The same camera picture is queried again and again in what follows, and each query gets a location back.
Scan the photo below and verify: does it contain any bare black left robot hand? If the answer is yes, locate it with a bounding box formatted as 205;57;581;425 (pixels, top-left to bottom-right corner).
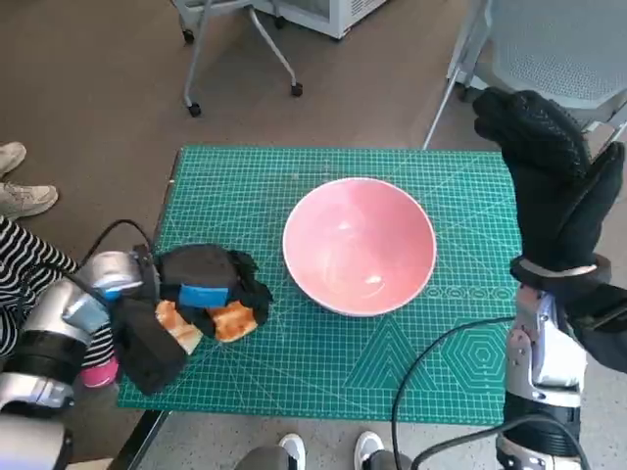
156;243;274;343

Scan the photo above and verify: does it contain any grey mesh chair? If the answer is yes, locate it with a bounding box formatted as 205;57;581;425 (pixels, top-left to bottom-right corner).
421;0;627;151

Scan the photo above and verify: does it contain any pink bowl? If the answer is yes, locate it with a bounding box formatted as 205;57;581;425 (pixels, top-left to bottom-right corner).
282;177;438;319

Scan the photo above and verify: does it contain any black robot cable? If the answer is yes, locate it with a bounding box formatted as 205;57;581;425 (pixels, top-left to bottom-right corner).
410;413;594;470
72;219;153;285
391;315;513;470

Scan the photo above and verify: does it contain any striped loaf toy bread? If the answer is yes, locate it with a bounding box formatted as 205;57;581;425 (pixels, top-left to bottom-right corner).
211;299;260;343

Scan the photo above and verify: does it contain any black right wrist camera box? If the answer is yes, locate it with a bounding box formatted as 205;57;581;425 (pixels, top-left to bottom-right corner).
562;273;627;376

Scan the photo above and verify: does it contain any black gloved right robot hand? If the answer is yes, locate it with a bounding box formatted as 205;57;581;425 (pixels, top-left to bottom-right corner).
472;88;627;270

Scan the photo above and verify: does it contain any grey chair frame with casters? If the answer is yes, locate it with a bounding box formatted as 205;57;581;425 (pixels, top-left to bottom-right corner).
170;0;304;118

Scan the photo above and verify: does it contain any white appliance cabinet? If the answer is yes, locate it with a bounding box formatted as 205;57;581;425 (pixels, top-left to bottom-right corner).
254;0;388;41

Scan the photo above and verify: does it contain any round bun toy bread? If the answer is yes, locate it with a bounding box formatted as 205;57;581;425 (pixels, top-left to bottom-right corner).
155;299;205;354

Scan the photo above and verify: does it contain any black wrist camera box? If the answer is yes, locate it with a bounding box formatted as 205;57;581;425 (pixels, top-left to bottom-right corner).
115;296;187;396
562;273;627;376

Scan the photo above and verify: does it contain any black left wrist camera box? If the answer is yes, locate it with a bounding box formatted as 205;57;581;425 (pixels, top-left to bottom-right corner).
115;296;187;396

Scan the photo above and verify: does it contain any green cutting mat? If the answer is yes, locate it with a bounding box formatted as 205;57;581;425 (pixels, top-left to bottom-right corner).
116;145;523;425

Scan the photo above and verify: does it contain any person's foot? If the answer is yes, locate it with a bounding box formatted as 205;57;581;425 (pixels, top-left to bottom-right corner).
77;354;121;389
0;141;27;177
0;182;59;220
353;430;386;470
277;433;308;470

